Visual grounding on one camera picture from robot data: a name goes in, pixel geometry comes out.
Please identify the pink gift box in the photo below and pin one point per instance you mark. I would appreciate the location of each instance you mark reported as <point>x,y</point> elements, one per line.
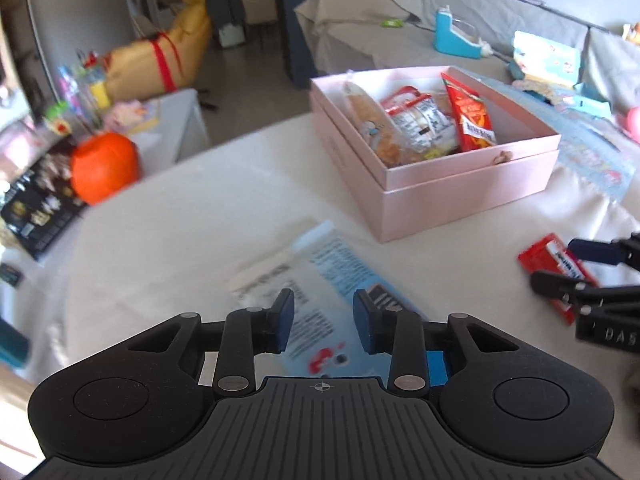
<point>402,201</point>

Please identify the blue white milk snack pack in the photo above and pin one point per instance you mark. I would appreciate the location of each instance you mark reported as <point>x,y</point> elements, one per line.
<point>323,272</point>

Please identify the yellow armchair red ribbon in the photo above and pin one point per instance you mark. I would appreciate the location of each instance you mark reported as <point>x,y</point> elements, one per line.
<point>167,61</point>

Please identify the pink plush toy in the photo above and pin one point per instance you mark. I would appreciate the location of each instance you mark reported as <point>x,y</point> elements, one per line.
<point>124,117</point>

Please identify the white side table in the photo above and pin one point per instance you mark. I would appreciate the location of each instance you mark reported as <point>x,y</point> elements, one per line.
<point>179,134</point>

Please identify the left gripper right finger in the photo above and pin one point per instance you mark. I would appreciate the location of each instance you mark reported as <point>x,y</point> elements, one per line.
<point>385,325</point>

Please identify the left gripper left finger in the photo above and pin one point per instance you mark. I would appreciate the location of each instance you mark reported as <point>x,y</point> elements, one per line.
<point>248,333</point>

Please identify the black plum snack bag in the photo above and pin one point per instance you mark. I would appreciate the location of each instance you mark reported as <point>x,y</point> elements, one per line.
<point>41,204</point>

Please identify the teal thermos bottle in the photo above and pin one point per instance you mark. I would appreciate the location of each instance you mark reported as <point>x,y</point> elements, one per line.
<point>14,346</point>

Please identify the red spicy strip pack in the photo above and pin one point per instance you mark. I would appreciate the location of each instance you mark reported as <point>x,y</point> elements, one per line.
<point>473,122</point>

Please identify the grey sofa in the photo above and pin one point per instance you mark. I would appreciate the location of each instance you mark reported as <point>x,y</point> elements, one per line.
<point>344,35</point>

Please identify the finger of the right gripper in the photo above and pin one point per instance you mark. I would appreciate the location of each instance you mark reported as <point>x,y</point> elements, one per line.
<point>586,298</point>
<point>620,251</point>

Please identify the small red sachet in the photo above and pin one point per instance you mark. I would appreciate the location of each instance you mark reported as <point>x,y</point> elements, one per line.
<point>550,254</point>

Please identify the large red roast duck bag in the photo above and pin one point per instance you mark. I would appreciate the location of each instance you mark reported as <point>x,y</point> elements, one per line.
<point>426,132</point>

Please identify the orange pumpkin bucket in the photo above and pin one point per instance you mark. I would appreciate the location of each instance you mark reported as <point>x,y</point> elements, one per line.
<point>103,166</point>

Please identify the long bread clear wrapper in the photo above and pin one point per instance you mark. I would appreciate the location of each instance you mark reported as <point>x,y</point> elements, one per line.
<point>372,123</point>

